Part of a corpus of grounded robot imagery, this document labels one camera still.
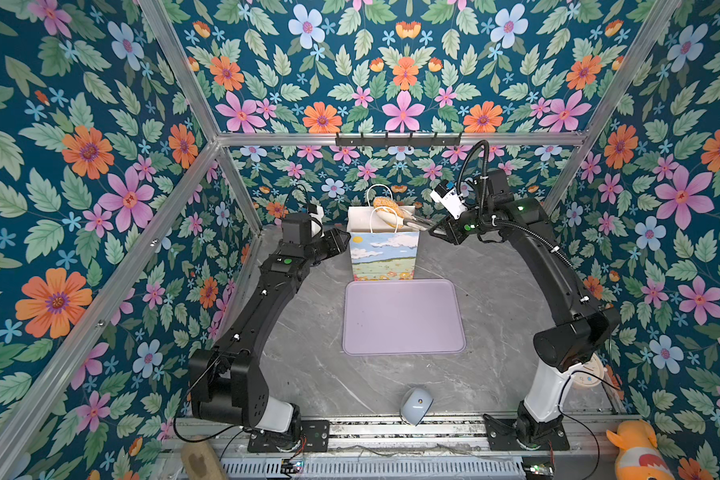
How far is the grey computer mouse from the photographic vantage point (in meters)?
0.72

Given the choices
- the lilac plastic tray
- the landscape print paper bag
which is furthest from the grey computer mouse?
the landscape print paper bag

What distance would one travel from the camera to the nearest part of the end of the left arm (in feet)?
2.31

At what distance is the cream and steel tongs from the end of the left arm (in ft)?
0.48

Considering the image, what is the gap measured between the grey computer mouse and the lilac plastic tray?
0.52 feet

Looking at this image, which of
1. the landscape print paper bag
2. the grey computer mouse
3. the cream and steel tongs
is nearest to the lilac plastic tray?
the landscape print paper bag

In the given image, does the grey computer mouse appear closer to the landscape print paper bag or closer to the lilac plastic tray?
the lilac plastic tray

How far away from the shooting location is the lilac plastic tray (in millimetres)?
901

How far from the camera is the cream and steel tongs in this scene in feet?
2.57
